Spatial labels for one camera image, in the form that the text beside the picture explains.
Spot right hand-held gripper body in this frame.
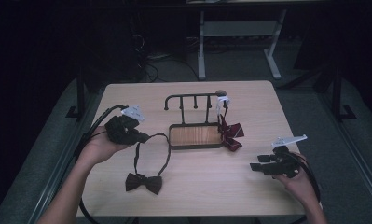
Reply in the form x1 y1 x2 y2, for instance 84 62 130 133
269 134 308 179

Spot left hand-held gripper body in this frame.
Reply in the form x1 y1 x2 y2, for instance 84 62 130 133
104 105 145 145

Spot dark red striped bow tie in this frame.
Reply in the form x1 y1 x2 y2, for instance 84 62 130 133
215 95 245 153

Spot black bow tie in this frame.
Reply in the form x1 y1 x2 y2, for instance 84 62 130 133
125 132 172 196

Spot black rack with wooden tray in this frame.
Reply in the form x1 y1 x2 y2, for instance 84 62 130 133
163 91 228 151

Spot person's right hand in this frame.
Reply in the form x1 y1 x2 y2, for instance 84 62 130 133
273 152 317 203

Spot person's left hand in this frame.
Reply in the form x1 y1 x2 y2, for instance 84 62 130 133
77 125 131 166

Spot black metal stand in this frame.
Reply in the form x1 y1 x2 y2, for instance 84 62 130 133
331 64 357 122
65 69 91 122

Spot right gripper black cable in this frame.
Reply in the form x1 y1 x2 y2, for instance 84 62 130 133
294 151 322 204

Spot black floor cables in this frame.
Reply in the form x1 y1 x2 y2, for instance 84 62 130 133
136 52 200 84

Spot metal floor rail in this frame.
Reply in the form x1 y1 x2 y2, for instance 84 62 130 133
26 92 98 224
317 91 372 204

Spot white metal table frame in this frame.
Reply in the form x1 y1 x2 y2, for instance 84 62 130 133
197 8 288 81

